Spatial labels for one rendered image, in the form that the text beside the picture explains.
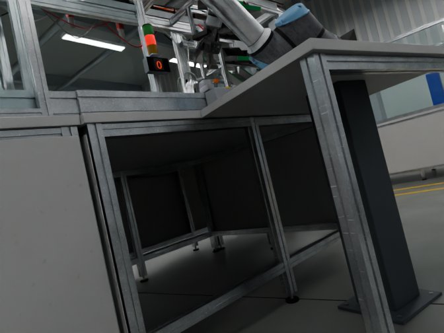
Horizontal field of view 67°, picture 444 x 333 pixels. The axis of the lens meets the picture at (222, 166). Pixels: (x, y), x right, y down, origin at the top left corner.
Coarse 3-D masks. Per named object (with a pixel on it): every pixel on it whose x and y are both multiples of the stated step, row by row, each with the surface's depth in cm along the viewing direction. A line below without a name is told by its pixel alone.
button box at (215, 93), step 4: (216, 88) 136; (220, 88) 138; (224, 88) 139; (228, 88) 141; (232, 88) 143; (208, 92) 139; (212, 92) 137; (216, 92) 136; (220, 92) 137; (224, 92) 139; (208, 96) 139; (212, 96) 138; (216, 96) 136; (220, 96) 137; (208, 100) 140; (212, 100) 138; (208, 104) 140
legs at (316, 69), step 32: (320, 64) 83; (352, 64) 89; (384, 64) 97; (416, 64) 107; (320, 96) 81; (352, 96) 120; (320, 128) 83; (352, 128) 117; (352, 160) 117; (384, 160) 123; (352, 192) 80; (384, 192) 120; (352, 224) 79; (384, 224) 117; (352, 256) 81; (384, 256) 114; (384, 288) 115; (416, 288) 121; (384, 320) 78
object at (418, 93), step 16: (416, 32) 444; (432, 32) 433; (416, 80) 449; (432, 80) 438; (384, 96) 475; (400, 96) 462; (416, 96) 451; (432, 96) 440; (384, 112) 477; (400, 112) 464
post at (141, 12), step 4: (136, 0) 166; (140, 0) 168; (136, 4) 167; (140, 4) 167; (140, 8) 167; (140, 12) 166; (144, 12) 168; (140, 16) 166; (144, 16) 167; (140, 20) 166; (144, 20) 167; (144, 40) 166; (152, 76) 166; (156, 76) 166; (156, 80) 165; (156, 84) 164; (160, 84) 166; (156, 88) 164; (160, 88) 165
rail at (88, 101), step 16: (80, 96) 106; (96, 96) 109; (112, 96) 113; (128, 96) 117; (144, 96) 121; (160, 96) 126; (176, 96) 131; (192, 96) 136; (80, 112) 105; (96, 112) 109
